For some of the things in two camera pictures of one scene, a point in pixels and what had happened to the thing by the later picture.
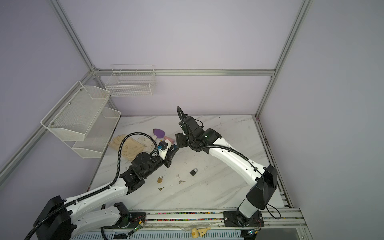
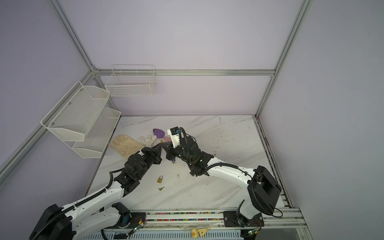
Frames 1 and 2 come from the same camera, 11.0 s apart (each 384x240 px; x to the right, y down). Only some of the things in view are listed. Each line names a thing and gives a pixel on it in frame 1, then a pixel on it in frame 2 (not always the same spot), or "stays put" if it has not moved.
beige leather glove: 130,146 stays put
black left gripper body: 166,160 -> 152,156
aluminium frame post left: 73,35 stays put
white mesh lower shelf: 97,135 stays put
